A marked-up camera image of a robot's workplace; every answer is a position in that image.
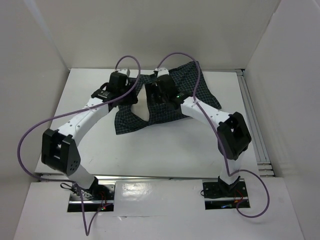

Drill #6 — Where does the dark plaid pillowcase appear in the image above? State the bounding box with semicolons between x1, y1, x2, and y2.
113;60;223;136

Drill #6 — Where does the cream white pillow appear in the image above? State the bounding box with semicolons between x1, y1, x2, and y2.
131;85;150;122

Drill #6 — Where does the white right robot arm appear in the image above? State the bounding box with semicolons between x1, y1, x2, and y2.
150;70;252;196

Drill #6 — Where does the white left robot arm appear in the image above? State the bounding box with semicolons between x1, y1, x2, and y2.
41;68;138;200

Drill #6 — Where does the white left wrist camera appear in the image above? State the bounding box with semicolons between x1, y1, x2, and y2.
115;68;131;77

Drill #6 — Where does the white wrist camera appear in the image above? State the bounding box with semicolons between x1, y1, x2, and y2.
115;68;131;77
153;67;170;78

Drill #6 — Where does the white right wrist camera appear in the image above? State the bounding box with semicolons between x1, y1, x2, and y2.
153;67;170;78

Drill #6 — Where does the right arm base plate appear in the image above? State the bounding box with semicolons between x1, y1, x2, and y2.
200;179;251;210

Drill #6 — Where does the aluminium frame rail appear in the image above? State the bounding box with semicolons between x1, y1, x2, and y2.
37;68;276;183

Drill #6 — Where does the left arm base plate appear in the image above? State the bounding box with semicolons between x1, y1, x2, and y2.
60;183;116;213

